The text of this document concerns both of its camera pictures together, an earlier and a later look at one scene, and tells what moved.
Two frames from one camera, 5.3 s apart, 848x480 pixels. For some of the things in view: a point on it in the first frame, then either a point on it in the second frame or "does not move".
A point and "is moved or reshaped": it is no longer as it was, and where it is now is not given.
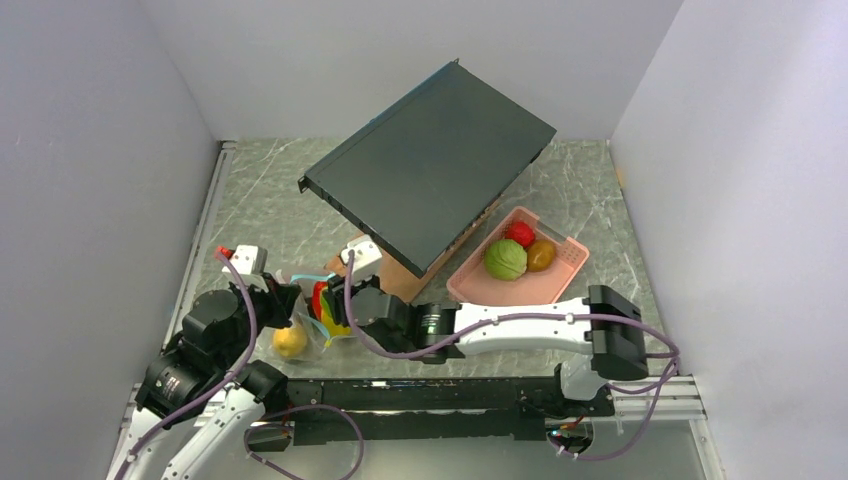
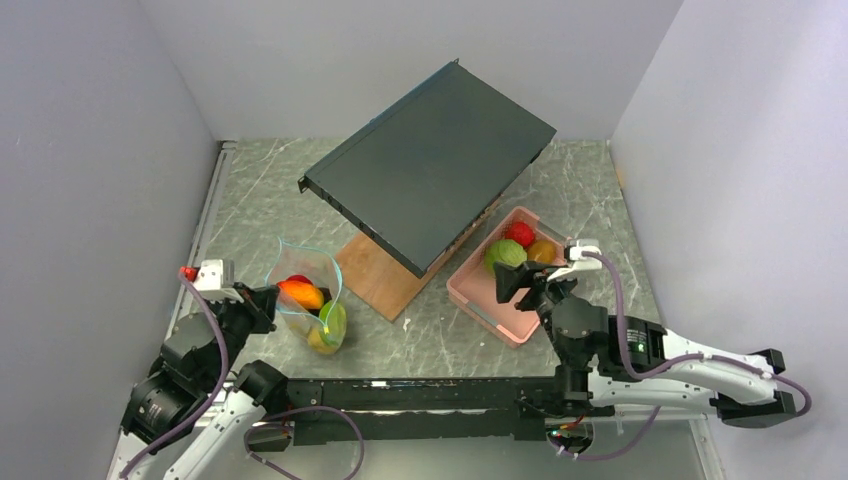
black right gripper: x=337 y=290 -> x=508 y=279
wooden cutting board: x=402 y=283 does not move
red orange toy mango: x=316 y=299 is moved or reshaped
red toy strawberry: x=521 y=232 does not move
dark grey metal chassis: x=418 y=178 does not move
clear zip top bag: x=306 y=337 is moved or reshaped
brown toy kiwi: x=541 y=255 does not move
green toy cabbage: x=506 y=259 does not move
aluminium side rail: x=226 y=153 does not move
